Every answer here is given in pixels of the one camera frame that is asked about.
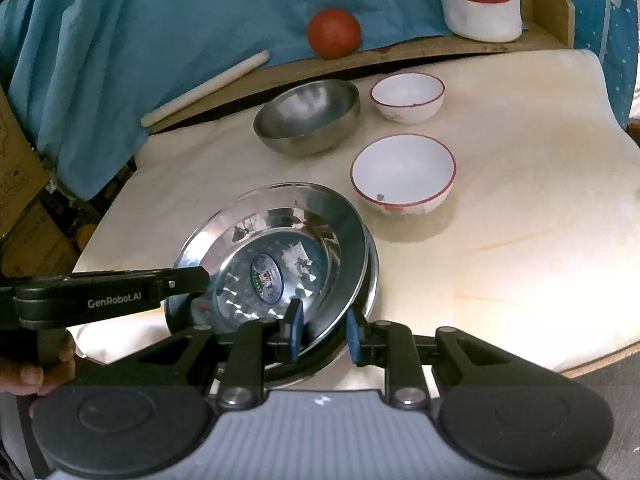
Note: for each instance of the blue white-dotted cloth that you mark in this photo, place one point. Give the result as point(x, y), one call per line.
point(600, 20)

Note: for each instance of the red ball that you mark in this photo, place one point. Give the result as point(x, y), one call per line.
point(334, 33)

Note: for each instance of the stainless steel bowl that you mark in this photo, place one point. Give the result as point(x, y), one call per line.
point(305, 110)

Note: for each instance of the white stick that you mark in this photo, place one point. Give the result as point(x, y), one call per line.
point(205, 87)

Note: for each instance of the white pouch with red trim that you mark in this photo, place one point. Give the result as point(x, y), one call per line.
point(482, 12)

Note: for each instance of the plain steel plate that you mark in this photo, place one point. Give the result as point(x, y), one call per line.
point(372, 280)

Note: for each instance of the small white red-rimmed bowl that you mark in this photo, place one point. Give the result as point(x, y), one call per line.
point(407, 92)

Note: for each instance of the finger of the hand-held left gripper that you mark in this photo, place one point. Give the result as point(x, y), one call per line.
point(125, 292)

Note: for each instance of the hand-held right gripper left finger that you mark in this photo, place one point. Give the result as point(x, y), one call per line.
point(296, 331)

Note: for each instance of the large white red-rimmed bowl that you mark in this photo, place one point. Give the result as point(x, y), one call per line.
point(402, 167)

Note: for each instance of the cardboard box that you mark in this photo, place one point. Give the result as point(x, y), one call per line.
point(15, 160)

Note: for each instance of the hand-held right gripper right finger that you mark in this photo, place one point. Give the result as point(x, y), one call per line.
point(353, 336)

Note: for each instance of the steel plate with round sticker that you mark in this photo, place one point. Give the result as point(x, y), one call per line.
point(280, 240)

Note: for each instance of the wooden board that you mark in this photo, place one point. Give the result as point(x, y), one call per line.
point(400, 50)

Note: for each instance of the person's left hand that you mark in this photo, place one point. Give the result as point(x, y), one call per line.
point(20, 377)

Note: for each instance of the light blue cloth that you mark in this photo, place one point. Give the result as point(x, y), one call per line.
point(175, 20)

